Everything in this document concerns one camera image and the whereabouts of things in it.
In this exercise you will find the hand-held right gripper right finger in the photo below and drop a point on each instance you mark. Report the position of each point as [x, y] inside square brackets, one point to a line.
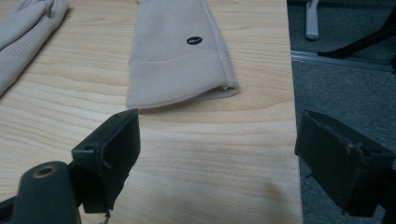
[336, 161]

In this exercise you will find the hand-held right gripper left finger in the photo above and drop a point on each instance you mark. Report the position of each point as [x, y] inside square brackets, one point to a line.
[116, 155]

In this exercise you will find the beige knit hat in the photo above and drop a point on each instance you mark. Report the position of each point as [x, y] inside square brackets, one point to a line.
[177, 59]

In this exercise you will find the beige glove with ribbed cuff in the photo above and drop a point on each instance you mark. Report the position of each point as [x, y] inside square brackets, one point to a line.
[21, 40]

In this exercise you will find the metal floor strip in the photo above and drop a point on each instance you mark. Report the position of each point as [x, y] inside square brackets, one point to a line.
[342, 60]

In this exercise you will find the black tripod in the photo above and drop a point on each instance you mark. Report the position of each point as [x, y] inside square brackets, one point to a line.
[361, 42]

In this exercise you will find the white metal stand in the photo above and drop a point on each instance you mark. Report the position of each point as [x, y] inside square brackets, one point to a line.
[312, 21]

